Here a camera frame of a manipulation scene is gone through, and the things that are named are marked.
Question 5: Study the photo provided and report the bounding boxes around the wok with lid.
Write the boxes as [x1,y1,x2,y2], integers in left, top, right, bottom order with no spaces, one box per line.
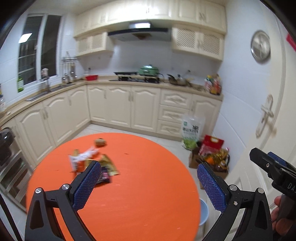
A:
[167,74,194,86]

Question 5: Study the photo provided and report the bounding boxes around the cardboard box with goods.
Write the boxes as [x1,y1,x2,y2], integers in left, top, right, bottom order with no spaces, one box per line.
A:
[189,147,230,179]

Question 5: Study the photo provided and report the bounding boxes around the sink faucet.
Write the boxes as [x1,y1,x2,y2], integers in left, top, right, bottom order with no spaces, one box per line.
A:
[41,68,50,91]

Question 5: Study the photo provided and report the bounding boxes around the window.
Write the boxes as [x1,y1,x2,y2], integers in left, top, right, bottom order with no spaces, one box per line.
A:
[18,14,62,85]

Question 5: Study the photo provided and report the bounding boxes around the brown potato piece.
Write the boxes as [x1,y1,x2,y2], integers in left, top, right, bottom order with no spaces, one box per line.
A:
[72,149,80,157]

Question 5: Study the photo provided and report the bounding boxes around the ginger root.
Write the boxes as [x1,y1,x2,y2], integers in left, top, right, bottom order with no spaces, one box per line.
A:
[94,138,107,148]

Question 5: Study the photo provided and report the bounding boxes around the green dish soap bottle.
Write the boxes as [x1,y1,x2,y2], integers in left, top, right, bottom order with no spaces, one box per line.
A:
[17,77,24,92]

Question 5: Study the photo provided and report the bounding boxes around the black gas stove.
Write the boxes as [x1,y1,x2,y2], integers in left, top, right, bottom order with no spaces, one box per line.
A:
[111,72,160,84]

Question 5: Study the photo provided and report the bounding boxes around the white yellow snack bag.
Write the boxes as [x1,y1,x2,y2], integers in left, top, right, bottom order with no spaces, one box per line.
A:
[69,155,80,172]

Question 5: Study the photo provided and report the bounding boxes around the door handle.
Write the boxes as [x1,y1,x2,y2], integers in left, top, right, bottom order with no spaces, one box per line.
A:
[255,94,274,138]

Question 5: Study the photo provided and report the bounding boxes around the clear plastic wrap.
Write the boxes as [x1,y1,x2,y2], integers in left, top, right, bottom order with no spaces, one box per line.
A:
[79,147,99,161]

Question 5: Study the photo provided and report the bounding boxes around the light blue trash bin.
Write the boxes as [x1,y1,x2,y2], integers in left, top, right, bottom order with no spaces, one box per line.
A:
[199,199,209,226]

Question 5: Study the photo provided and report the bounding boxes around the rice bag on floor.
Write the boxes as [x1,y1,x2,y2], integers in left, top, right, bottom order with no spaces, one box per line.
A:
[181,114,205,150]

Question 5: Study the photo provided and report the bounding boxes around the green electric pot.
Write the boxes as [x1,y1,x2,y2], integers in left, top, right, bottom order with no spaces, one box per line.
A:
[138,65,159,76]

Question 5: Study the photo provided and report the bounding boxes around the green snack bag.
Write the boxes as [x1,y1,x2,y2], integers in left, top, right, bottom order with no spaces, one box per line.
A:
[85,154,119,176]

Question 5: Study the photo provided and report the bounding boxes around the red gift box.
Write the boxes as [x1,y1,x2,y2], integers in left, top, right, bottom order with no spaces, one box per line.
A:
[199,135,224,157]

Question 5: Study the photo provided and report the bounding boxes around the hanging utensil rack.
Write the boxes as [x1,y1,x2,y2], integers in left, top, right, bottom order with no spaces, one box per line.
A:
[62,51,80,84]

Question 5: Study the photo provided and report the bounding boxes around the black rice cooker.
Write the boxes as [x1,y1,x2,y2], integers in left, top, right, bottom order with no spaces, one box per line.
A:
[0,128,15,167]

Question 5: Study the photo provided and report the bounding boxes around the red basin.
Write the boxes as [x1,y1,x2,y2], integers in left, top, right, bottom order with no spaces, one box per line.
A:
[85,75,98,81]

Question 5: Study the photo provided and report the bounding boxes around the black range hood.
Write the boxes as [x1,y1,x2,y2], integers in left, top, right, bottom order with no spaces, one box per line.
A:
[108,22,171,42]

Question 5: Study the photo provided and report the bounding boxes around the person's right hand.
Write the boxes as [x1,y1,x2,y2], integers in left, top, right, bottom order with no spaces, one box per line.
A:
[271,195,295,237]

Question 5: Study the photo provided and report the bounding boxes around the metal shelf rack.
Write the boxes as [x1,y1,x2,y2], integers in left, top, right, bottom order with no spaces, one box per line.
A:
[1,140,33,213]

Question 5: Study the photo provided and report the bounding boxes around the black snack wrapper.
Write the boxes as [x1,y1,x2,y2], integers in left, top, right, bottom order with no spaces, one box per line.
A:
[96,169,110,184]

